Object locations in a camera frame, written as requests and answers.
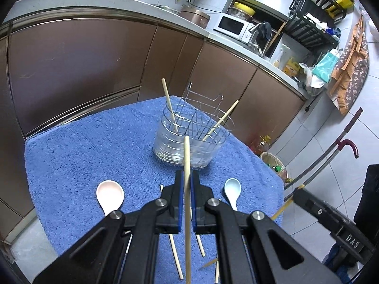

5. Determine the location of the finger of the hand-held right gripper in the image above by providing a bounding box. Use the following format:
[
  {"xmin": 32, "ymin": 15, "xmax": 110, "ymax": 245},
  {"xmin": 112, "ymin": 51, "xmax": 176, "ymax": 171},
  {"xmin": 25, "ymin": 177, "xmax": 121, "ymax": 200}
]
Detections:
[{"xmin": 293, "ymin": 189, "xmax": 349, "ymax": 235}]

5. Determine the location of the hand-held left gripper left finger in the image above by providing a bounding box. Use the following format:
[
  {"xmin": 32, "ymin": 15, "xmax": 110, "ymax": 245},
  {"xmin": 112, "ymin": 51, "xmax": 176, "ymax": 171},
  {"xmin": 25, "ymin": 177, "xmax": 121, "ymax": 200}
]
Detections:
[{"xmin": 32, "ymin": 170, "xmax": 186, "ymax": 284}]

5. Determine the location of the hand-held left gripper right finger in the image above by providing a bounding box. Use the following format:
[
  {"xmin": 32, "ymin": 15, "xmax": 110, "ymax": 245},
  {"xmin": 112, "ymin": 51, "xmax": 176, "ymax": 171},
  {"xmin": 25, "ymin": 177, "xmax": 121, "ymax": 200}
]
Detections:
[{"xmin": 191, "ymin": 171, "xmax": 343, "ymax": 284}]

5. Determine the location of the light blue ceramic spoon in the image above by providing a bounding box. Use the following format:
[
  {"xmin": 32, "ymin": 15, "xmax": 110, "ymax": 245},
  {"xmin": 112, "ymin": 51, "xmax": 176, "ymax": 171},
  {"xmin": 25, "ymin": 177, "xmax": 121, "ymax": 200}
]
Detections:
[{"xmin": 224, "ymin": 178, "xmax": 241, "ymax": 212}]

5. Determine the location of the clear wire utensil holder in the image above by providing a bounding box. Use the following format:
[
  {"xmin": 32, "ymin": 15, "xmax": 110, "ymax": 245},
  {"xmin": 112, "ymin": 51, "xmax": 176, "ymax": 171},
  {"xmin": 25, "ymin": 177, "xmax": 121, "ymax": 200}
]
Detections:
[{"xmin": 153, "ymin": 82, "xmax": 234, "ymax": 170}]

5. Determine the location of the pink ceramic spoon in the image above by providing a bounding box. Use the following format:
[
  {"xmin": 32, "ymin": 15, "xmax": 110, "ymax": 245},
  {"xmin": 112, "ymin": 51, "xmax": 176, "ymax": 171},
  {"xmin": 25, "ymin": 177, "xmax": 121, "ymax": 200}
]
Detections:
[{"xmin": 96, "ymin": 180, "xmax": 124, "ymax": 217}]

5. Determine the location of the blue cloth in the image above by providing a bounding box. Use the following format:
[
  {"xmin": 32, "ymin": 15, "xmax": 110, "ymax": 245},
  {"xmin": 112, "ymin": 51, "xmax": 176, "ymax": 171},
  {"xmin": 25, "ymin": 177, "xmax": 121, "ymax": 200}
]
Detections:
[{"xmin": 322, "ymin": 241, "xmax": 366, "ymax": 274}]

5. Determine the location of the black object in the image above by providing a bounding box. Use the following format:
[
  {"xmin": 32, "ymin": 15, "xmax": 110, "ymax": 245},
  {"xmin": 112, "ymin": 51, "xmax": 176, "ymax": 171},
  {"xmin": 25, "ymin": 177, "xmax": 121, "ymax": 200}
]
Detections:
[{"xmin": 353, "ymin": 164, "xmax": 379, "ymax": 243}]

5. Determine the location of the trash bin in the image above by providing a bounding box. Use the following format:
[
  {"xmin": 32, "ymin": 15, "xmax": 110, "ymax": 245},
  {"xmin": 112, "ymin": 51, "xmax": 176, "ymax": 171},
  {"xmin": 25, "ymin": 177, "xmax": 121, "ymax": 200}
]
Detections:
[{"xmin": 259, "ymin": 151, "xmax": 288, "ymax": 184}]

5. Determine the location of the cooking oil bottle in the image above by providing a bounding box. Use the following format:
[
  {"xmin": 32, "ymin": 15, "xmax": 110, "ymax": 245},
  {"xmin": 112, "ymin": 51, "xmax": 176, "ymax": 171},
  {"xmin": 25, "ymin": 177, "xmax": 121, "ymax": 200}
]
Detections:
[{"xmin": 251, "ymin": 135, "xmax": 272, "ymax": 158}]

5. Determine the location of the blue towel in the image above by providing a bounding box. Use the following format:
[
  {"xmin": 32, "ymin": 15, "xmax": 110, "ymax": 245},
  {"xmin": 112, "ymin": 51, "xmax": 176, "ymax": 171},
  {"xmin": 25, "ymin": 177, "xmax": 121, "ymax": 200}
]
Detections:
[{"xmin": 24, "ymin": 95, "xmax": 285, "ymax": 284}]

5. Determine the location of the white plastic bag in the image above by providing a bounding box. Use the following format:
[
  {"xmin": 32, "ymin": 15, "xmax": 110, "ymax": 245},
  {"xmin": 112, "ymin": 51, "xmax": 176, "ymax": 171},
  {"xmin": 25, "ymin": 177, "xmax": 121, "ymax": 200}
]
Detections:
[{"xmin": 298, "ymin": 62, "xmax": 327, "ymax": 97}]

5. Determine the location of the yellow packet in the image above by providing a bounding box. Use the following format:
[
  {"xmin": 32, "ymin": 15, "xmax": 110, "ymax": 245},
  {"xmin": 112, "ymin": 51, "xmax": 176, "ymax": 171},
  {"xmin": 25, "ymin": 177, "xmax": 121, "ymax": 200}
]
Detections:
[{"xmin": 282, "ymin": 57, "xmax": 302, "ymax": 78}]

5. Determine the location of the patterned orange apron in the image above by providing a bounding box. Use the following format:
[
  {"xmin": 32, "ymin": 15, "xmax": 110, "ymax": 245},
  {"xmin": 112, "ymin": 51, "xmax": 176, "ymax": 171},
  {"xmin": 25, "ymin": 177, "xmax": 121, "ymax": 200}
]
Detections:
[{"xmin": 326, "ymin": 16, "xmax": 371, "ymax": 116}]

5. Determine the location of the teal plastic bag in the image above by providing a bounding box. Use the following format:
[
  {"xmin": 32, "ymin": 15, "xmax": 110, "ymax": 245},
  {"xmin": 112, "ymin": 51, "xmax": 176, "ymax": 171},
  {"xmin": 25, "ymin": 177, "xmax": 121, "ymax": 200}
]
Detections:
[{"xmin": 312, "ymin": 49, "xmax": 342, "ymax": 84}]

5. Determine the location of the white bottle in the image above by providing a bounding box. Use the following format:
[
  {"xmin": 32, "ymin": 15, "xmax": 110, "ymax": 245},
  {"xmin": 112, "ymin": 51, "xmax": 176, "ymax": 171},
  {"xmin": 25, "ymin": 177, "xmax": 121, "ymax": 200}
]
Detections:
[{"xmin": 273, "ymin": 43, "xmax": 293, "ymax": 69}]

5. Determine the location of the wooden stick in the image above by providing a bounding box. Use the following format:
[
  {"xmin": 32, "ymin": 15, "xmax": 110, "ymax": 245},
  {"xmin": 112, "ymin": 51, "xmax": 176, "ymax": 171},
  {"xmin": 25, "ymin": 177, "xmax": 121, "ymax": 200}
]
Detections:
[{"xmin": 264, "ymin": 22, "xmax": 287, "ymax": 56}]

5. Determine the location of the brown kitchen cabinet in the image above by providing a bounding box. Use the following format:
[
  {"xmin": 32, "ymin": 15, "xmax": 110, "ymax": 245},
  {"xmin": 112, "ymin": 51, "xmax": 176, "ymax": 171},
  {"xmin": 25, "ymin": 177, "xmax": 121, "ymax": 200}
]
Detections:
[{"xmin": 0, "ymin": 18, "xmax": 308, "ymax": 243}]

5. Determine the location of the metal faucet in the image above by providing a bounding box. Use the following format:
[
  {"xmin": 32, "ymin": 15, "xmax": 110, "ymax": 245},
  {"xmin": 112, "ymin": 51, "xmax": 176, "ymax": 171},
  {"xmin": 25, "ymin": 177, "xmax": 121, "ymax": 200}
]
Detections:
[{"xmin": 248, "ymin": 22, "xmax": 272, "ymax": 57}]

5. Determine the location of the black dish rack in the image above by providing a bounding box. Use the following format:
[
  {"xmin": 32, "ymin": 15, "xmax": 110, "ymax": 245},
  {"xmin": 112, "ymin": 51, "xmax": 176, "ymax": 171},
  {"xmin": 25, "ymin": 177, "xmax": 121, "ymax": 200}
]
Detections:
[{"xmin": 285, "ymin": 0, "xmax": 347, "ymax": 51}]

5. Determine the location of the white microwave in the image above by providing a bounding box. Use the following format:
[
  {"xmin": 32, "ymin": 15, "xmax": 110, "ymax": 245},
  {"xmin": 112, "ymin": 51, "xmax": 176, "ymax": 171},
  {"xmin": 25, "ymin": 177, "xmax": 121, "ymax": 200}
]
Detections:
[{"xmin": 213, "ymin": 12, "xmax": 257, "ymax": 42}]

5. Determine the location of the copper pot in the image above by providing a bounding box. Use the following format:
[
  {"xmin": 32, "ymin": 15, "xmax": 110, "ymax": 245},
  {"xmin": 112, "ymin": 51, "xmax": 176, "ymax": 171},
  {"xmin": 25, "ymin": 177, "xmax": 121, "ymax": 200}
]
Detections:
[{"xmin": 180, "ymin": 8, "xmax": 211, "ymax": 29}]

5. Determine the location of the yellow box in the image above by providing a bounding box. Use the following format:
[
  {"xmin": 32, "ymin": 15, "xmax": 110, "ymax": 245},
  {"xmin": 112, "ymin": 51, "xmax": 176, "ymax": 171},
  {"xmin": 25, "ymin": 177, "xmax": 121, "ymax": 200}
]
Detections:
[{"xmin": 326, "ymin": 0, "xmax": 355, "ymax": 17}]

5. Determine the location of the pot with yellow lid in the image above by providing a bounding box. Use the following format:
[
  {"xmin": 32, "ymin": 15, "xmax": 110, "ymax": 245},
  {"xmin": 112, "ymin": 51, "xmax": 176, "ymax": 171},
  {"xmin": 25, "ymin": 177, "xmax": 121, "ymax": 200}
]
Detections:
[{"xmin": 227, "ymin": 1, "xmax": 257, "ymax": 23}]

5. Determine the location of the maroon handled cane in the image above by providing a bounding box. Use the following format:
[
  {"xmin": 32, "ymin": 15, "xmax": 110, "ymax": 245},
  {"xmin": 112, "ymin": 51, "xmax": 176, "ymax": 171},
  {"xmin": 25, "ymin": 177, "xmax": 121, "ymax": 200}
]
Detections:
[{"xmin": 284, "ymin": 139, "xmax": 360, "ymax": 202}]

